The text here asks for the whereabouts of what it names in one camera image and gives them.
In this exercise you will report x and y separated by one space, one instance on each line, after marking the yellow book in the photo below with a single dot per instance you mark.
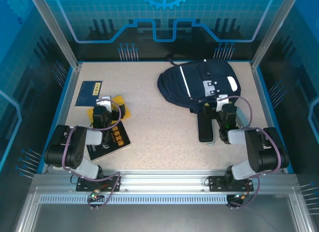
124 109

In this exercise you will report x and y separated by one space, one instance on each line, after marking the black pencil case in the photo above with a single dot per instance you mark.
205 129

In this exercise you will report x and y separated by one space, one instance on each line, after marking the black book orange title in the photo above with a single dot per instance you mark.
119 139

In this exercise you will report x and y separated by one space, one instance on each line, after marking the dark blue book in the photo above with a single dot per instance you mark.
86 94

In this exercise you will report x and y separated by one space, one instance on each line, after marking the navy blue backpack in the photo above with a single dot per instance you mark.
199 82

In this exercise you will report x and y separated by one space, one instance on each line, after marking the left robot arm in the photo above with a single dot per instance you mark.
74 147

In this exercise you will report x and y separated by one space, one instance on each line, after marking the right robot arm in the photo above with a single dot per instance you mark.
259 152

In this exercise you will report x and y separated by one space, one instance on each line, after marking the grey pencil box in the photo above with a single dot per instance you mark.
241 117

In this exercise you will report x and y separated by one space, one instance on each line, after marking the blue table edge strip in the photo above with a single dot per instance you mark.
269 104
60 104

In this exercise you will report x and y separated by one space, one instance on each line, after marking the small LED connector board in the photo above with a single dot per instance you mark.
240 197
96 195

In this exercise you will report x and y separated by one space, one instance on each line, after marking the blue printed side panel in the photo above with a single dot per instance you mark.
20 67
299 67

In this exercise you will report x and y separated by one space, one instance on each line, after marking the blue gear printed panel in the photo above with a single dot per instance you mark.
159 22

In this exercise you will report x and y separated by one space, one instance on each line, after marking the steel shelf plate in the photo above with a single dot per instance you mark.
162 219

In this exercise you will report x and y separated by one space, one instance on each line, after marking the aluminium table side rail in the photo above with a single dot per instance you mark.
263 104
67 104

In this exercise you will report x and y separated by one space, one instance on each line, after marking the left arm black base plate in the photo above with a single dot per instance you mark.
112 183

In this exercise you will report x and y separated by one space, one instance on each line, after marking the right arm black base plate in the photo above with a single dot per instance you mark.
215 183

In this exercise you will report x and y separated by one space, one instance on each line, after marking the aluminium mounting rail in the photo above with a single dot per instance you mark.
162 182

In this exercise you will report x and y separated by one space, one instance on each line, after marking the aluminium corner post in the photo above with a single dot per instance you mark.
57 35
271 32

